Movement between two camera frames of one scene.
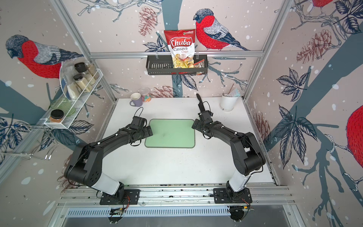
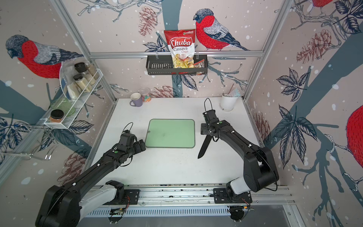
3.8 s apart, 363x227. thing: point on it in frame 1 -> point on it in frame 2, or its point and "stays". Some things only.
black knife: (201, 104) -> (204, 145)
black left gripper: (147, 133) -> (139, 148)
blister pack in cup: (235, 93) stays
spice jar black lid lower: (77, 76) stays
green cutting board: (171, 133) stays
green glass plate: (64, 104) stays
